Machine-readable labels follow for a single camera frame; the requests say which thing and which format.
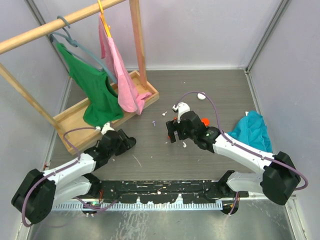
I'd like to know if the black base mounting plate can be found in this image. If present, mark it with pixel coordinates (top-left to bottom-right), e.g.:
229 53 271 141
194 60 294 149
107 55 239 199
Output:
98 180 236 204

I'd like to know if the white slotted cable duct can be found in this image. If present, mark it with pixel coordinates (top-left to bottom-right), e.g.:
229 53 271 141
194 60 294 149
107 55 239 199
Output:
52 199 223 211

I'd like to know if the wooden clothes rack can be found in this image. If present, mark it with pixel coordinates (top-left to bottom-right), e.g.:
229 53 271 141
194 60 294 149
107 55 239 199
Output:
0 0 160 155

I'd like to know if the blue-grey hanger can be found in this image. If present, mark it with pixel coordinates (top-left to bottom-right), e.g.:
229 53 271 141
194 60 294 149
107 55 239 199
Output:
48 27 118 84

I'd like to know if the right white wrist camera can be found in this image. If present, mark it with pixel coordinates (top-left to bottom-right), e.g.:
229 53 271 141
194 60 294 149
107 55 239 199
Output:
172 102 190 124

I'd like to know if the orange charging case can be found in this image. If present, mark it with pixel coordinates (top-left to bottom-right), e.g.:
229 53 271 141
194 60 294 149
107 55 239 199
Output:
201 118 210 127

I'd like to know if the pink cloth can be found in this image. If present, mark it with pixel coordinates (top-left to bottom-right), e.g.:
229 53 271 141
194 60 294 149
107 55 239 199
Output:
98 18 152 115

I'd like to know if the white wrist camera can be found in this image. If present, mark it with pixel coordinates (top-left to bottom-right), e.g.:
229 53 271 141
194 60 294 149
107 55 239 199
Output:
100 122 114 135
172 102 190 124

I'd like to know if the white round charging case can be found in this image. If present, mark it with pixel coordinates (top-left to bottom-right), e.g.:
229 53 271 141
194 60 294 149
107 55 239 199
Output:
197 93 206 101

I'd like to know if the yellow hanger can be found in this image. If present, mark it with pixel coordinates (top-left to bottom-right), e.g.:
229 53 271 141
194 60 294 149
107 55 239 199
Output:
97 0 112 38

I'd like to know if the green shirt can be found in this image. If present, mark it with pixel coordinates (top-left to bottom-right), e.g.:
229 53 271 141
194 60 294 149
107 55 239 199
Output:
56 43 124 127

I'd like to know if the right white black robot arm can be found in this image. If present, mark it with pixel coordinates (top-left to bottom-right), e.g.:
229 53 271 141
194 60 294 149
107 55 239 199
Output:
166 111 301 206

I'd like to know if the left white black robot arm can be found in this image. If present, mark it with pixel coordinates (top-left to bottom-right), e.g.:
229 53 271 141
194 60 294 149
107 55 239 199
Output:
11 128 137 227

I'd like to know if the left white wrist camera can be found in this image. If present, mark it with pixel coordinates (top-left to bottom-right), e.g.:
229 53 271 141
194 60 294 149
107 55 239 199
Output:
100 122 114 135

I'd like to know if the teal cloth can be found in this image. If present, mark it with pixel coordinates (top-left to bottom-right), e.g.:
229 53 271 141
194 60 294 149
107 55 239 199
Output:
227 110 273 153

